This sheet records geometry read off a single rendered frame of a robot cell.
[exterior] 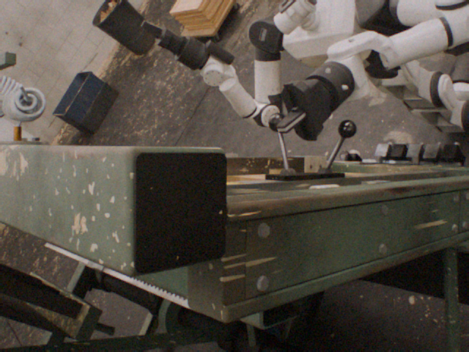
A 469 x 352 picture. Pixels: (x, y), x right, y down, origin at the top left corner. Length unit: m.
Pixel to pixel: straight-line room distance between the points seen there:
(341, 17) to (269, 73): 0.34
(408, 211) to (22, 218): 0.51
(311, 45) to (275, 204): 1.03
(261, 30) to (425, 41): 0.65
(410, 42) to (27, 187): 0.80
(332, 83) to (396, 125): 1.93
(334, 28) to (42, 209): 1.06
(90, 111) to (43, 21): 1.51
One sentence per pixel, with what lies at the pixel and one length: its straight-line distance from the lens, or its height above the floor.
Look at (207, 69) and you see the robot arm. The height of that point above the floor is 1.43.
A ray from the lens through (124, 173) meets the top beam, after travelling 0.35.
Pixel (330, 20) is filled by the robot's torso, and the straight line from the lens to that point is 1.41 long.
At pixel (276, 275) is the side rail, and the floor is 1.76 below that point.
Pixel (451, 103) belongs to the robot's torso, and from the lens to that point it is 2.06.
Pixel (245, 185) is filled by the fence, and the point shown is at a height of 1.61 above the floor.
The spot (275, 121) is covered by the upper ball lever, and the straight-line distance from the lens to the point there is 0.90.
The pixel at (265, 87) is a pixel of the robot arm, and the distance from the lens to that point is 1.61.
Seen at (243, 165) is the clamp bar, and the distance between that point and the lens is 1.37.
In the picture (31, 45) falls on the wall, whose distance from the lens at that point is 6.47.
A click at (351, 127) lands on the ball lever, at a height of 1.45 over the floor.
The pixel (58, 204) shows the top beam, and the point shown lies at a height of 1.94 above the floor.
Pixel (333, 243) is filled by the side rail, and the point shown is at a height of 1.68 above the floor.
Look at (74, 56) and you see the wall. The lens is 6.63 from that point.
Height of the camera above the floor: 2.12
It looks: 38 degrees down
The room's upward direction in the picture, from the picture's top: 52 degrees counter-clockwise
